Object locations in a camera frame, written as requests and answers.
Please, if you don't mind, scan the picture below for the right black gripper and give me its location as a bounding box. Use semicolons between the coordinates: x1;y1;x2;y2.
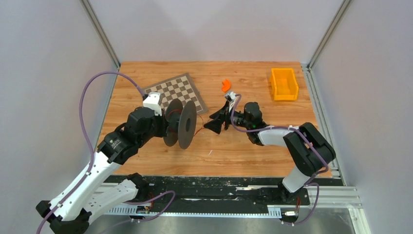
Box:
204;101;251;134

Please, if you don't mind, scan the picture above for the red thin wire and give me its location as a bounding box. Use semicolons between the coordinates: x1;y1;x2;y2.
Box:
168;108;214;138

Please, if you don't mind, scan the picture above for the dark grey cable spool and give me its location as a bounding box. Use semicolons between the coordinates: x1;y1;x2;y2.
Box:
163;98;197;149

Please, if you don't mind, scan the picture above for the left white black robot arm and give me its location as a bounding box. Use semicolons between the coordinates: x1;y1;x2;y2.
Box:
36;107;168;234

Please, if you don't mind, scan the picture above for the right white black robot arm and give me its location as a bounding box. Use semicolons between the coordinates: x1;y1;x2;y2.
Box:
204;101;336;204

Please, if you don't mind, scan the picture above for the orange curved plastic piece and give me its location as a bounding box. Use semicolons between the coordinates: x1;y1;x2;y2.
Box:
221;79;231;93

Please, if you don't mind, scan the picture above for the wooden chessboard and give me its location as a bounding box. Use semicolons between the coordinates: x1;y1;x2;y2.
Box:
143;73;208;114

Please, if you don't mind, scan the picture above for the orange plastic bin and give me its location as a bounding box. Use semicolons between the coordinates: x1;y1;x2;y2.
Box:
269;68;299;101

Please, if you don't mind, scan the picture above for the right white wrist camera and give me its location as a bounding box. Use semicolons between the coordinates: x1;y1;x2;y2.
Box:
224;90;237;112

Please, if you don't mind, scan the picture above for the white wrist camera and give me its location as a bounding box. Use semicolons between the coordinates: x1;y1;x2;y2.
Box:
143;92;162;116
224;90;237;112

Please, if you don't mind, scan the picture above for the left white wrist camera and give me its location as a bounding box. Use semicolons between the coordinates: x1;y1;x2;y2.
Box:
143;92;162;116

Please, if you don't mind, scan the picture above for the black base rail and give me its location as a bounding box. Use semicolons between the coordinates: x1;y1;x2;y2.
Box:
72;174;333;218

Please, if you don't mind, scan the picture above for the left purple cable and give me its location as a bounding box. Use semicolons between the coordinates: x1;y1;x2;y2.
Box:
36;71;148;234

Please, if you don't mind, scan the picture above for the left aluminium frame post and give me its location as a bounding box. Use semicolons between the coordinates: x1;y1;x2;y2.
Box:
80;0;121;69

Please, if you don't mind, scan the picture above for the aluminium frame post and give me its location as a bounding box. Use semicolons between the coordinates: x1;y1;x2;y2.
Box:
80;0;121;69
307;0;353;70

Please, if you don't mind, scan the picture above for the right aluminium frame post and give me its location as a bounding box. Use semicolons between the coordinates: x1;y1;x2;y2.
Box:
307;0;353;70

